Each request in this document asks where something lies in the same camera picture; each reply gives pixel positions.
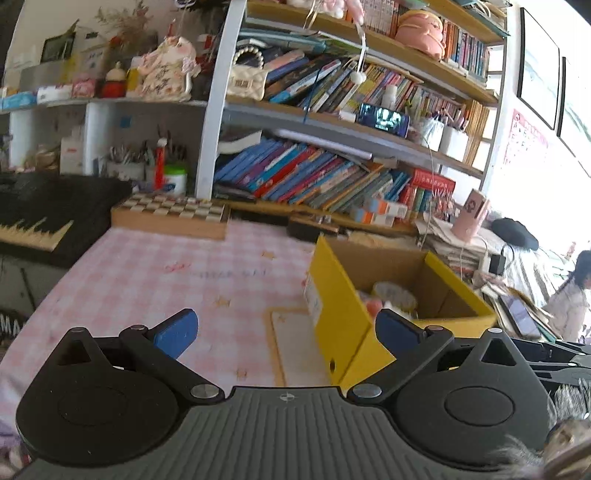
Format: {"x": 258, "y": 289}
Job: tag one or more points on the white jar green lid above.
{"x": 175, "y": 179}

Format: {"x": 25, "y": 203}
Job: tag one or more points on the floral ceramic ornament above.
{"x": 168, "y": 71}

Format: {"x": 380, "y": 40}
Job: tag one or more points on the person in background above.
{"x": 568, "y": 305}

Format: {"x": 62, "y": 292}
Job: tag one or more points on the smartphone on papers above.
{"x": 520, "y": 318}

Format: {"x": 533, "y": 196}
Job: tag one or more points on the black cap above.
{"x": 515, "y": 234}

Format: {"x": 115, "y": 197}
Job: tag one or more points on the yellow cardboard box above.
{"x": 344, "y": 326}

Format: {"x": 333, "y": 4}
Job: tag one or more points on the white bookshelf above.
{"x": 72, "y": 90}

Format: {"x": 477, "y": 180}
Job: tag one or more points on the wooden chessboard box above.
{"x": 174, "y": 216}

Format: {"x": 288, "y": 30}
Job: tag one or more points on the row of leaning books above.
{"x": 295, "y": 173}

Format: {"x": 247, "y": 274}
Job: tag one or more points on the pink checkered tablecloth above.
{"x": 130, "y": 277}

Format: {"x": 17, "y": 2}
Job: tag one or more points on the right hand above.
{"x": 567, "y": 436}

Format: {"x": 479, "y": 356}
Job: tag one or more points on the dark wooden box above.
{"x": 308, "y": 228}

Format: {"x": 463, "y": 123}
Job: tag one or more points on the pink plush toy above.
{"x": 372, "y": 303}

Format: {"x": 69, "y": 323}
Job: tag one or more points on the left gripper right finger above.
{"x": 414, "y": 349}

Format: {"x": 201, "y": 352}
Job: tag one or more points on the black Yamaha keyboard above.
{"x": 54, "y": 219}

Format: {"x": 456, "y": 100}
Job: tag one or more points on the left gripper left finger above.
{"x": 156, "y": 350}

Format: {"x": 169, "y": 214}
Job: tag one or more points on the cream quilted handbag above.
{"x": 246, "y": 81}

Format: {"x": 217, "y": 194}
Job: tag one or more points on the white pen holder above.
{"x": 132, "y": 171}

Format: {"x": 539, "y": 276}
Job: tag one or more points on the pink cup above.
{"x": 471, "y": 217}

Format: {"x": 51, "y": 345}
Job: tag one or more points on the red white figurine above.
{"x": 160, "y": 155}

